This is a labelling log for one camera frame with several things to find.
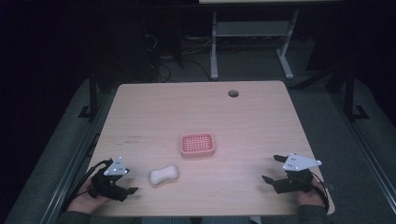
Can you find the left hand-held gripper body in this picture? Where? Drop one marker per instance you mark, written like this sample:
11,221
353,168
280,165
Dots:
107,185

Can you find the person's left hand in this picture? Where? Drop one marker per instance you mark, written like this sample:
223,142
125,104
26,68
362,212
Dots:
82,202

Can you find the person's right hand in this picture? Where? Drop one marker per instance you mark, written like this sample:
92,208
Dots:
308,198

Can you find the black metal stand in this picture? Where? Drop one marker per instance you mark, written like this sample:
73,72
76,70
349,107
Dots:
92,93
350,93

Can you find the metal floor rail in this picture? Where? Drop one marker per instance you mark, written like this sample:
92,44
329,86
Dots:
70,161
364,143

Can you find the pink soap dish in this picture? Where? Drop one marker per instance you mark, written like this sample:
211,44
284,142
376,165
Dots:
197,144

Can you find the white soap bar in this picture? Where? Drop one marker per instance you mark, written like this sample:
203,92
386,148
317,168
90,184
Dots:
164,174

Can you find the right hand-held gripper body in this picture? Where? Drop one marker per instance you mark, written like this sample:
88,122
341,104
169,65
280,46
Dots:
294,183

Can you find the white metal desk frame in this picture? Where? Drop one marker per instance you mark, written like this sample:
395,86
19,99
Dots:
252,28

